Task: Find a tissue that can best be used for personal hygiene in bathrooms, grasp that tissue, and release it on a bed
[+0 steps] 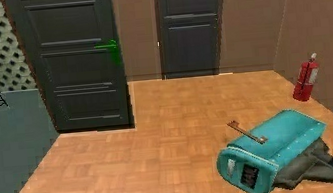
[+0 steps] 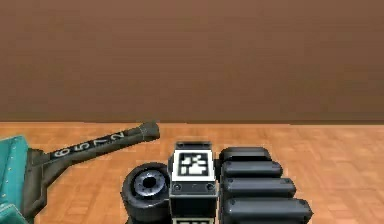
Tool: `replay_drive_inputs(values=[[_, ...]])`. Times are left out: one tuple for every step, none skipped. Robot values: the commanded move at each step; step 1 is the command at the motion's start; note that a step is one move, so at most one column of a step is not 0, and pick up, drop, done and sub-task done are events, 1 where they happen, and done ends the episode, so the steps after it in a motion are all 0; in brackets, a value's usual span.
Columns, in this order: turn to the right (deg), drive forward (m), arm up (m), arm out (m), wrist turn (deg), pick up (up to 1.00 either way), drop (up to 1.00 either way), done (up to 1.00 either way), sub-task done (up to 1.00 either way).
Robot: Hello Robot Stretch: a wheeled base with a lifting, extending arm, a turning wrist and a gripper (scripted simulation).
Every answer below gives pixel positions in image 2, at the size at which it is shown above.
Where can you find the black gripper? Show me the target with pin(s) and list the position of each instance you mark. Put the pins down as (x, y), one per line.
(148, 193)

